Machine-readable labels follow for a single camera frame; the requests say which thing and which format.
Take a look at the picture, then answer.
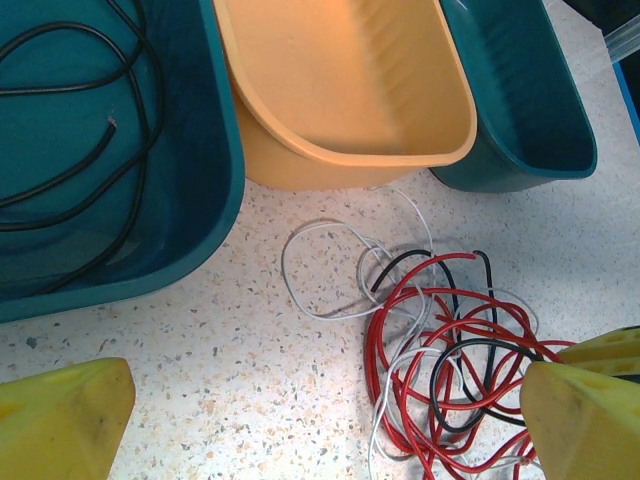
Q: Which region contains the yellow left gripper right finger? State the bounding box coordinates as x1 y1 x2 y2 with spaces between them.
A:
519 360 640 480

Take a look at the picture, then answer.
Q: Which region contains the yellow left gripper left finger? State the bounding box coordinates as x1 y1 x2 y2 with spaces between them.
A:
0 357 136 480

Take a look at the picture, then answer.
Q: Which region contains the thin black cable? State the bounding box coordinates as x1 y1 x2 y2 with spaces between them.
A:
370 248 546 434

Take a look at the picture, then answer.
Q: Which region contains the white cable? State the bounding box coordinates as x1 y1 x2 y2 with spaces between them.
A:
281 187 436 321
367 289 546 480

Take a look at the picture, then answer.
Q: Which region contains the thick black cable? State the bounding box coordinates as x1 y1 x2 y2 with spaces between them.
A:
0 0 166 296

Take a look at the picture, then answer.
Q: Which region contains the large teal plastic bin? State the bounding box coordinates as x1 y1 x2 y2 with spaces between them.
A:
429 0 599 194

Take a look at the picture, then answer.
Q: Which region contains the small teal plastic bin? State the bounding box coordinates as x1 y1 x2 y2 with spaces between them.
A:
0 0 246 324

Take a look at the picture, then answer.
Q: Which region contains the orange plastic bin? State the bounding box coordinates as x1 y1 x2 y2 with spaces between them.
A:
212 0 479 194

